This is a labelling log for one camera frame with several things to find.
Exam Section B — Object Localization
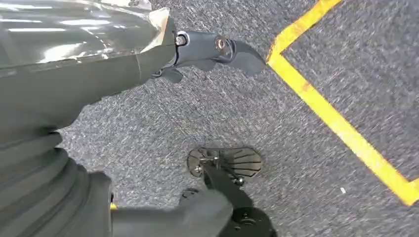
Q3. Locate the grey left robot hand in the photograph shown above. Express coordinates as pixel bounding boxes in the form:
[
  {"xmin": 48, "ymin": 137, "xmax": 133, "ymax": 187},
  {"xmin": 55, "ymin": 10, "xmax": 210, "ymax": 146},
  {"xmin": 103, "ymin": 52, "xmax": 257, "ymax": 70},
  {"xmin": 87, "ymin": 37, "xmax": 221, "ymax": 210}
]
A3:
[{"xmin": 0, "ymin": 0, "xmax": 266, "ymax": 237}]

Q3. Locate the black robot leg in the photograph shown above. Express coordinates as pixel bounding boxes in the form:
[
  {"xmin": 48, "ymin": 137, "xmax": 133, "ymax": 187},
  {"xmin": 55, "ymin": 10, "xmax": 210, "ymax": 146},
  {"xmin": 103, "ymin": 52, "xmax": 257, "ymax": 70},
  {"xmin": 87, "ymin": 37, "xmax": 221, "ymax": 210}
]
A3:
[{"xmin": 178, "ymin": 162, "xmax": 278, "ymax": 237}]

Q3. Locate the yellow floor tape square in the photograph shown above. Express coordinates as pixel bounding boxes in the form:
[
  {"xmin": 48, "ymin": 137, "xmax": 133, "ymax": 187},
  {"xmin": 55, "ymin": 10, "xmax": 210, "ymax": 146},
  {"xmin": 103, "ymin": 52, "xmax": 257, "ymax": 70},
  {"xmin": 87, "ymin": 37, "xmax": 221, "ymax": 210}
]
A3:
[{"xmin": 265, "ymin": 0, "xmax": 419, "ymax": 207}]

